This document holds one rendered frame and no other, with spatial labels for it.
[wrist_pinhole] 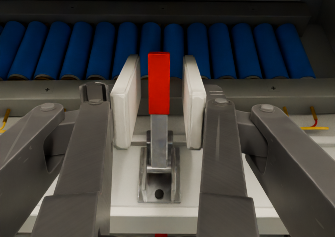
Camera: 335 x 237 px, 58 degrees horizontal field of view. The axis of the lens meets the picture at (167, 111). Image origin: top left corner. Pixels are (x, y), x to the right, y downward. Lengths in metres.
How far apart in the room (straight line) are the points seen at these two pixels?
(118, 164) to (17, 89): 0.09
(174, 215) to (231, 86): 0.10
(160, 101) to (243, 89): 0.08
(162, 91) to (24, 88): 0.11
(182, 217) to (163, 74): 0.09
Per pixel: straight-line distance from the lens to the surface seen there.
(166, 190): 0.20
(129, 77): 0.15
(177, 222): 0.21
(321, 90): 0.25
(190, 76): 0.16
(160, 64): 0.17
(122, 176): 0.21
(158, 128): 0.18
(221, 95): 0.15
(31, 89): 0.24
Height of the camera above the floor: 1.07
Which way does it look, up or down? 39 degrees down
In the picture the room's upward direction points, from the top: 1 degrees clockwise
